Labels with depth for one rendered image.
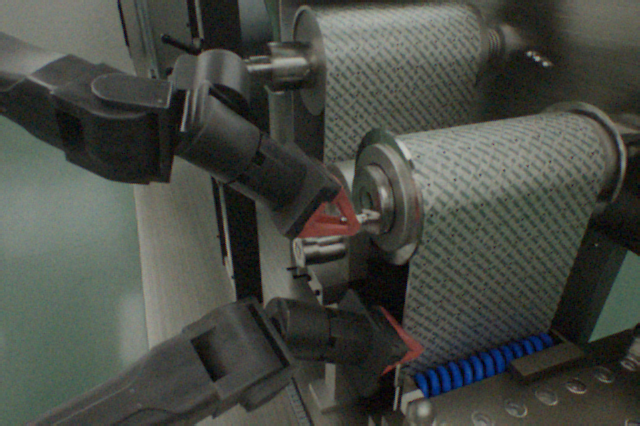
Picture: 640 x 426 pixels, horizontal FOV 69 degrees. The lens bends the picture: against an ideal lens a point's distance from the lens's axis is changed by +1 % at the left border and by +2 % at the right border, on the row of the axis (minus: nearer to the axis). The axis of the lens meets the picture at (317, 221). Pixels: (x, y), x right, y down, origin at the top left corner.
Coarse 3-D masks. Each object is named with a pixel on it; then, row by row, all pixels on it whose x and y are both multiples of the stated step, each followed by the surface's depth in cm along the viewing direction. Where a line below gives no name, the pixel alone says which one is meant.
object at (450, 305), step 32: (480, 256) 50; (512, 256) 52; (544, 256) 54; (416, 288) 49; (448, 288) 51; (480, 288) 53; (512, 288) 55; (544, 288) 58; (416, 320) 52; (448, 320) 54; (480, 320) 56; (512, 320) 59; (544, 320) 62; (448, 352) 57; (480, 352) 60
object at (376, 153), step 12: (360, 156) 51; (372, 156) 48; (384, 156) 46; (384, 168) 46; (396, 168) 44; (396, 180) 44; (396, 192) 45; (408, 192) 44; (396, 204) 45; (408, 204) 44; (396, 216) 46; (408, 216) 44; (396, 228) 46; (408, 228) 45; (384, 240) 49; (396, 240) 47
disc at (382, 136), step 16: (384, 128) 46; (368, 144) 50; (384, 144) 47; (400, 144) 44; (400, 160) 44; (416, 176) 42; (416, 192) 42; (416, 208) 43; (416, 224) 44; (416, 240) 44; (384, 256) 52; (400, 256) 48
